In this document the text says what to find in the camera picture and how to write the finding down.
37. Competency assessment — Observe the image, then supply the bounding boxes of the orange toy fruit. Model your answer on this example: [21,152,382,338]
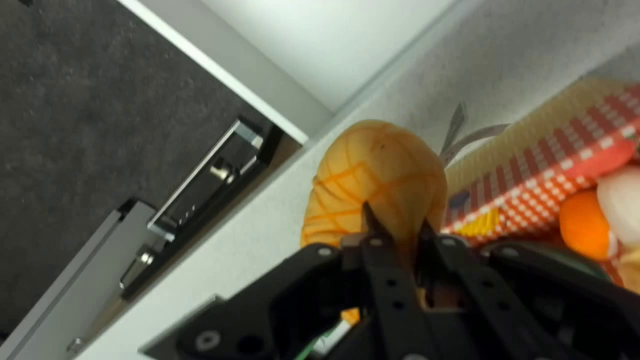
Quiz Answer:
[558,187,612,261]

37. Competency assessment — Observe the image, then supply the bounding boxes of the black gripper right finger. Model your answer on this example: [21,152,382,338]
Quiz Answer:
[415,217,640,360]

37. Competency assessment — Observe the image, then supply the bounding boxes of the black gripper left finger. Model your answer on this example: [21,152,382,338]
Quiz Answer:
[137,202,444,360]

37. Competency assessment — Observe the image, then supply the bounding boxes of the orange pineapple plushie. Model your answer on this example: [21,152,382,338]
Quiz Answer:
[298,118,450,251]

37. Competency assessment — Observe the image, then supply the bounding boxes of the wooden basket of fruit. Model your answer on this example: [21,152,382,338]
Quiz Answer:
[442,78,640,296]

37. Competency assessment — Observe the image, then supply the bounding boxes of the white round toy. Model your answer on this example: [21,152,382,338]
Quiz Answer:
[594,163,640,251]

